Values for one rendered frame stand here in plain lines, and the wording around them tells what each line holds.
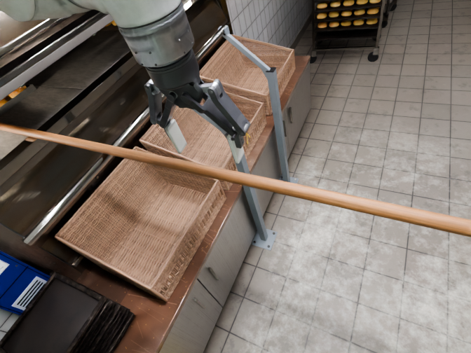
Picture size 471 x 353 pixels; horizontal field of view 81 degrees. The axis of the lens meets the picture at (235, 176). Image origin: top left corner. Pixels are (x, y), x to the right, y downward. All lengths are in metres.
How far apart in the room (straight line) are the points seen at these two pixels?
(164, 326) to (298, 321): 0.78
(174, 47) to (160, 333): 1.07
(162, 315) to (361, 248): 1.20
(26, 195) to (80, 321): 0.51
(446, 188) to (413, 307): 0.84
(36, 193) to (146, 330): 0.69
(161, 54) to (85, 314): 0.96
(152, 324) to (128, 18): 1.11
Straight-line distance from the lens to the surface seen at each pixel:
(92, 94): 1.40
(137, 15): 0.39
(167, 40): 0.40
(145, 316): 1.31
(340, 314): 1.75
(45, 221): 0.93
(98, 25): 1.26
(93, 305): 1.18
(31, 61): 1.12
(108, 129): 1.45
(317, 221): 1.97
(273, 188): 0.63
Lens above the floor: 1.69
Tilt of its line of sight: 48 degrees down
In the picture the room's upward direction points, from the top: 19 degrees counter-clockwise
